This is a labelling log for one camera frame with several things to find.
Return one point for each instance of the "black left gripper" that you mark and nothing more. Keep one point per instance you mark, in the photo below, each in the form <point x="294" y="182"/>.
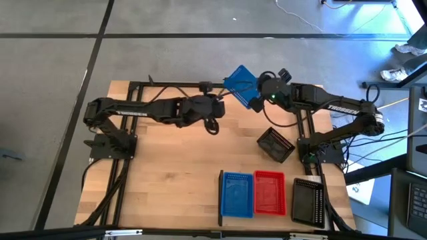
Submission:
<point x="200" y="110"/>

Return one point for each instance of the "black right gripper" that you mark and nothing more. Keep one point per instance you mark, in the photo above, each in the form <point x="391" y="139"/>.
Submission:
<point x="275" y="90"/>

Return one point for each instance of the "blue plastic basket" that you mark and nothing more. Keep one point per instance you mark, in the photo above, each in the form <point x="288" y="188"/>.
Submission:
<point x="241" y="78"/>
<point x="237" y="196"/>

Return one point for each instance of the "black plastic basket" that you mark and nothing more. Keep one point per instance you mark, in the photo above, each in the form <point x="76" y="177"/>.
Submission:
<point x="307" y="203"/>
<point x="275" y="145"/>

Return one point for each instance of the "red plastic basket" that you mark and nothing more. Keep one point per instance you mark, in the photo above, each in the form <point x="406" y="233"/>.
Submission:
<point x="269" y="195"/>

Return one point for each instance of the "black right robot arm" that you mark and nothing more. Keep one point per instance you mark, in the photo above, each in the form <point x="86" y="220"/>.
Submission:
<point x="310" y="96"/>

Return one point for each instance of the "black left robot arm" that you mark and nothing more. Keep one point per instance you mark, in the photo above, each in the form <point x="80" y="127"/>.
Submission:
<point x="133" y="111"/>

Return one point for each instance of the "person's white shoe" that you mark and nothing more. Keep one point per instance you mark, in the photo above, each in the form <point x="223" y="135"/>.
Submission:
<point x="408" y="49"/>
<point x="393" y="75"/>

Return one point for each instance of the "white paper with logo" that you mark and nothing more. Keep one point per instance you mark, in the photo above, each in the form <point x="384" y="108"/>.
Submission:
<point x="360" y="191"/>

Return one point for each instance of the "person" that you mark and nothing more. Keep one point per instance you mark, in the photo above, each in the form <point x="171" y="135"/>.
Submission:
<point x="420" y="40"/>

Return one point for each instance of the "grey computer case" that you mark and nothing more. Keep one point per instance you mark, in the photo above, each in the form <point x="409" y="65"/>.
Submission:
<point x="417" y="150"/>

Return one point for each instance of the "dark laptop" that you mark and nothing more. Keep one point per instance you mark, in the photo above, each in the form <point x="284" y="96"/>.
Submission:
<point x="417" y="203"/>

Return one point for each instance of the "black gantry beam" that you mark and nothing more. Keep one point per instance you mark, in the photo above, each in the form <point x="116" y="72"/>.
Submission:
<point x="66" y="233"/>

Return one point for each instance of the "dark grey floor object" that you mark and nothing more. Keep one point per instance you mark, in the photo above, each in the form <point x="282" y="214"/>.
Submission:
<point x="10" y="154"/>

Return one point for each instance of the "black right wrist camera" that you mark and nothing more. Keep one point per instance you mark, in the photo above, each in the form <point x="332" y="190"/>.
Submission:
<point x="257" y="105"/>

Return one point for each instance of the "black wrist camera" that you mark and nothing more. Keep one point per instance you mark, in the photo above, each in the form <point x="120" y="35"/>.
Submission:
<point x="212" y="133"/>
<point x="257" y="105"/>

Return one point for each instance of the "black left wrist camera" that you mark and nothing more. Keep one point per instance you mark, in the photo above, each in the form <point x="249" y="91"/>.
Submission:
<point x="212" y="133"/>

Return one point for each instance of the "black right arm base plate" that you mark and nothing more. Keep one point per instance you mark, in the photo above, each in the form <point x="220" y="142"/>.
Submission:
<point x="330" y="156"/>

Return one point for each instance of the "black aluminium table frame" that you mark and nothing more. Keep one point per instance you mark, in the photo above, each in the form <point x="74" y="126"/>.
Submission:
<point x="135" y="87"/>

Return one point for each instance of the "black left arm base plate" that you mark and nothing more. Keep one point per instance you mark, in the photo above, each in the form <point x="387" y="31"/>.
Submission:
<point x="100" y="151"/>

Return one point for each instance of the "silver aluminium bracket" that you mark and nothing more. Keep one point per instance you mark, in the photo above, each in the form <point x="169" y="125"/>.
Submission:
<point x="123" y="233"/>
<point x="307" y="236"/>

